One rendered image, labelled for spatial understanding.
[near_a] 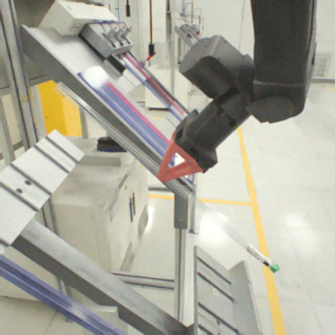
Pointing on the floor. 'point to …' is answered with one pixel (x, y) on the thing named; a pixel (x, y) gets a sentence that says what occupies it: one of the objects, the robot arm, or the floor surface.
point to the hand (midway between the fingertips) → (163, 174)
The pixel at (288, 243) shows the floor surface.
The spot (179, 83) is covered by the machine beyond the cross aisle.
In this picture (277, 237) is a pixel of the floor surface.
